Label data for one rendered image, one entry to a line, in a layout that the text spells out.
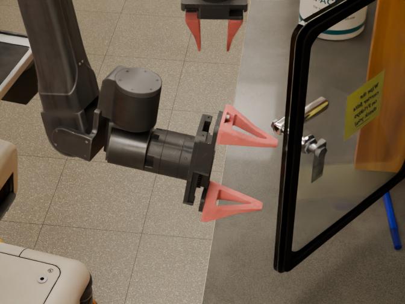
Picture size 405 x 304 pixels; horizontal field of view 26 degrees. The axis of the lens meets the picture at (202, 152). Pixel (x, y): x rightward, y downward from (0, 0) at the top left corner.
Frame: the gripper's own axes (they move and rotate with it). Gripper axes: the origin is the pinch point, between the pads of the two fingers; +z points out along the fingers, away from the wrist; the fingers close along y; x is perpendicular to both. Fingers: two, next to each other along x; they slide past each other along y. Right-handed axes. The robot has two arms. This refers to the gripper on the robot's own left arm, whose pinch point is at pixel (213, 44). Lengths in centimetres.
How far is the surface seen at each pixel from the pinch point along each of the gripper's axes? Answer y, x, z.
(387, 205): 27.4, -19.5, 16.6
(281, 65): 12.9, 19.5, 16.1
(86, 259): -36, 59, 109
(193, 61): -8, 160, 105
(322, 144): 13.6, -37.0, -8.6
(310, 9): 18.7, 30.2, 9.9
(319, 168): 13.6, -36.9, -4.7
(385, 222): 26.8, -22.2, 17.7
